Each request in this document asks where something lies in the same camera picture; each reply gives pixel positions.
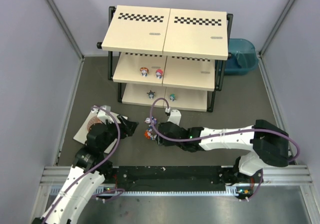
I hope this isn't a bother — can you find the white square plate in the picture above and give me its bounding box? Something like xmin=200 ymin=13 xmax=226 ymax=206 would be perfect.
xmin=72 ymin=109 xmax=121 ymax=144

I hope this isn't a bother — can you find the teal-hooded Doraemon figure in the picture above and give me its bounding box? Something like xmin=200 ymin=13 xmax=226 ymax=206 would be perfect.
xmin=169 ymin=93 xmax=176 ymax=102

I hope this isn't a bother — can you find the orange crab Doraemon figure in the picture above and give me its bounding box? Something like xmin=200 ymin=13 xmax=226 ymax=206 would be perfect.
xmin=144 ymin=128 xmax=153 ymax=140

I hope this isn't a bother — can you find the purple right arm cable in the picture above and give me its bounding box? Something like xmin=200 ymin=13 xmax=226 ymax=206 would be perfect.
xmin=149 ymin=97 xmax=301 ymax=201

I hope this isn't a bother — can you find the red patterned bowl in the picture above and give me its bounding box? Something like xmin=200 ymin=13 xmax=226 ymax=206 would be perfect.
xmin=87 ymin=116 xmax=103 ymax=132

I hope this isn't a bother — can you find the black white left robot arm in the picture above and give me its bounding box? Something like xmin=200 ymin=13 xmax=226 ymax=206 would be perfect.
xmin=33 ymin=115 xmax=138 ymax=224

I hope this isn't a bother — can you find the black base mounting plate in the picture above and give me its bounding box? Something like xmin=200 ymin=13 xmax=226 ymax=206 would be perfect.
xmin=104 ymin=166 xmax=261 ymax=192

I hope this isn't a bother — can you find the teal plastic basin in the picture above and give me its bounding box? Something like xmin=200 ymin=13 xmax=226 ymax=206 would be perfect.
xmin=224 ymin=38 xmax=259 ymax=75

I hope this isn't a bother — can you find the grey-hooded Doraemon figure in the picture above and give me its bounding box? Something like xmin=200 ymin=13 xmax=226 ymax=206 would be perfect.
xmin=147 ymin=90 xmax=156 ymax=99

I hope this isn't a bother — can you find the pink-hooded Doraemon figure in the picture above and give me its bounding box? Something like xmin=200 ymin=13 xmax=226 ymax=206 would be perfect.
xmin=155 ymin=69 xmax=164 ymax=79

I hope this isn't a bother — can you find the three-tier beige black shelf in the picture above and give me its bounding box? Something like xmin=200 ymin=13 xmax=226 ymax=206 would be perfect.
xmin=97 ymin=5 xmax=234 ymax=112

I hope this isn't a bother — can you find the orange lion Doraemon figure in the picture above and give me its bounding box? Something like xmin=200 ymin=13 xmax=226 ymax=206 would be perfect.
xmin=140 ymin=67 xmax=149 ymax=77

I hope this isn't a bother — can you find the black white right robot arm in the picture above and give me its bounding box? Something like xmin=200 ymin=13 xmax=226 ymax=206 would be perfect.
xmin=156 ymin=120 xmax=291 ymax=184

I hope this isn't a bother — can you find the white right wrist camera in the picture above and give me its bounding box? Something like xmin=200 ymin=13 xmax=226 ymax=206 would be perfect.
xmin=165 ymin=108 xmax=182 ymax=126

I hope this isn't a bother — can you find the purple white Doraemon figure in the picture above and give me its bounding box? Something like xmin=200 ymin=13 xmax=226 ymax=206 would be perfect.
xmin=144 ymin=116 xmax=158 ymax=126

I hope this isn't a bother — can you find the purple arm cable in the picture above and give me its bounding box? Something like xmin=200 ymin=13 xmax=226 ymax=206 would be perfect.
xmin=149 ymin=97 xmax=301 ymax=201
xmin=39 ymin=105 xmax=126 ymax=224

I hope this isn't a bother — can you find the light blue cable duct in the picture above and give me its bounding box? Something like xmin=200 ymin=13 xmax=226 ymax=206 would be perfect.
xmin=49 ymin=186 xmax=244 ymax=197

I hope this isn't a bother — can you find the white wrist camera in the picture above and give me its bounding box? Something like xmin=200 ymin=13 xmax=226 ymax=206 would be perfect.
xmin=165 ymin=108 xmax=182 ymax=126
xmin=91 ymin=105 xmax=114 ymax=124

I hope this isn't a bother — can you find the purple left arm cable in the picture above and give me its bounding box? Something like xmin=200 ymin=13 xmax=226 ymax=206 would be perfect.
xmin=39 ymin=105 xmax=126 ymax=224

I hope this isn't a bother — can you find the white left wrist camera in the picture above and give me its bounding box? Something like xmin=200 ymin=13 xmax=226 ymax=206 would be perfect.
xmin=91 ymin=105 xmax=114 ymax=124

